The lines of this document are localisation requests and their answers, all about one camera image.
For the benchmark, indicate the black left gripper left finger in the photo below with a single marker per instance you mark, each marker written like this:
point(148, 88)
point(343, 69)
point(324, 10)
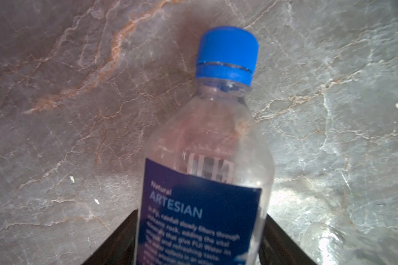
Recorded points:
point(118, 249)

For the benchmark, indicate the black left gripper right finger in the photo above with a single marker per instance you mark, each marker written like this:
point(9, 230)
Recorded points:
point(277, 248)

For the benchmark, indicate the Fiji bottle blue cap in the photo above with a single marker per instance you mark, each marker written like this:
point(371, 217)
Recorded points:
point(208, 173)

